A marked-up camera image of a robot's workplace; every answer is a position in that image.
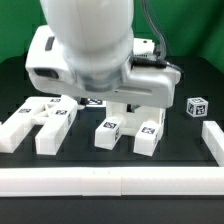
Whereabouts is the white marker base plate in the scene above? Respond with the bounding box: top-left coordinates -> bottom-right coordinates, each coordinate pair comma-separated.
80,98 -> 106,107

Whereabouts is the white right rail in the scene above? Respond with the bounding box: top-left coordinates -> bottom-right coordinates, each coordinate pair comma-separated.
202,121 -> 224,167

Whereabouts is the white chair seat part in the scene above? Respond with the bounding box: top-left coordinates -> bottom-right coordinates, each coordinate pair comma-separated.
106,101 -> 166,136

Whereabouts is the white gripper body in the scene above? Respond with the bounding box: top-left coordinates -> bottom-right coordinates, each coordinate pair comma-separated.
25,25 -> 181,108

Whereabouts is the white rail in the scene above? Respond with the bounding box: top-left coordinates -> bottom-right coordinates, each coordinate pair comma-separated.
202,121 -> 224,167
0,167 -> 224,197

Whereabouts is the white chair back frame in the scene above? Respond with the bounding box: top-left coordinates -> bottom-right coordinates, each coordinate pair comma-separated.
0,95 -> 83,155

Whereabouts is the white front rail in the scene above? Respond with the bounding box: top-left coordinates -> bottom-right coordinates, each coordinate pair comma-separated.
0,167 -> 224,197

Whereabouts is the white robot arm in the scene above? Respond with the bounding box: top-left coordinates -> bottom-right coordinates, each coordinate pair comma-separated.
26,0 -> 181,108

